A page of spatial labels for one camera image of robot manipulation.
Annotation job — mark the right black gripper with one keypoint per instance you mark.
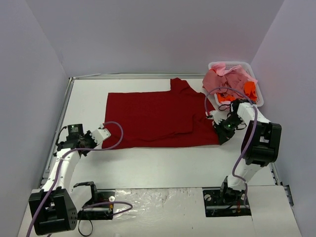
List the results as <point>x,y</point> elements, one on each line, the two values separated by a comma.
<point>222,131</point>

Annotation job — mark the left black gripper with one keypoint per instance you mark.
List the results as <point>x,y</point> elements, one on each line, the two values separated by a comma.
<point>85,141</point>

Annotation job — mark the dark red t-shirt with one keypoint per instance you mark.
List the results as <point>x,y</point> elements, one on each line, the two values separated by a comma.
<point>165,119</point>

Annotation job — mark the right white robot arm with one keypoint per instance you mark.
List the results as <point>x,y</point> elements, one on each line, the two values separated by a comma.
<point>259,148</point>

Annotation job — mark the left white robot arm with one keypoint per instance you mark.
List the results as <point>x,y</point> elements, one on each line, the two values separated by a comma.
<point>54,208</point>

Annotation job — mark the pink t-shirt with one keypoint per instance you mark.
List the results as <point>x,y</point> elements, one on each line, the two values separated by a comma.
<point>220,83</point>

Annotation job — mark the white plastic basket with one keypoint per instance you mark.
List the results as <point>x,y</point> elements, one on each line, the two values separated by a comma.
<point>224,67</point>

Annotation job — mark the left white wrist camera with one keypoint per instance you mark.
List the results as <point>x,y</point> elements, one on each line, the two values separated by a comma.
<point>100,134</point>

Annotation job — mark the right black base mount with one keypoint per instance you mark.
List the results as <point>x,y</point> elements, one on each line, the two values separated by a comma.
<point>217,206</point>

